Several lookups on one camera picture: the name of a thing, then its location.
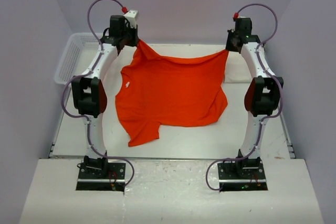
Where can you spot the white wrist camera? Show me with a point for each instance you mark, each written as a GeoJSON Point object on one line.
{"type": "Point", "coordinates": [243, 26]}
{"type": "Point", "coordinates": [132, 16]}

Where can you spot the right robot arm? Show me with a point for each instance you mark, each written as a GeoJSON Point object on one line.
{"type": "Point", "coordinates": [262, 97]}

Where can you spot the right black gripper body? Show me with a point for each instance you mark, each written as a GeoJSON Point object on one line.
{"type": "Point", "coordinates": [230, 45]}

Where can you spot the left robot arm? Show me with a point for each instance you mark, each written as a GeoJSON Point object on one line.
{"type": "Point", "coordinates": [90, 99]}

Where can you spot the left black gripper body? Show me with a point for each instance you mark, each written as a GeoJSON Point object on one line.
{"type": "Point", "coordinates": [129, 34]}

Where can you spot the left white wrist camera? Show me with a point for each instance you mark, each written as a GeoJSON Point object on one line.
{"type": "Point", "coordinates": [132, 16]}

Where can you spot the white plastic basket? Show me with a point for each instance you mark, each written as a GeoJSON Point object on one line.
{"type": "Point", "coordinates": [80, 50]}

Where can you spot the orange t-shirt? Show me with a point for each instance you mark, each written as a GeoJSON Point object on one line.
{"type": "Point", "coordinates": [162, 90]}

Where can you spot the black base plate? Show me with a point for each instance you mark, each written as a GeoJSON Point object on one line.
{"type": "Point", "coordinates": [245, 175]}
{"type": "Point", "coordinates": [110, 179]}

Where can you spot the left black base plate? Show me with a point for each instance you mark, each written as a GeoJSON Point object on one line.
{"type": "Point", "coordinates": [110, 179]}

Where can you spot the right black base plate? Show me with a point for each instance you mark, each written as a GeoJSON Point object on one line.
{"type": "Point", "coordinates": [245, 175]}

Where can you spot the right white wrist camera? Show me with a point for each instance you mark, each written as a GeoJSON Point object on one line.
{"type": "Point", "coordinates": [243, 26]}

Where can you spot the folded white t-shirt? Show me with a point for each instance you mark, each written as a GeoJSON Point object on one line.
{"type": "Point", "coordinates": [236, 70]}

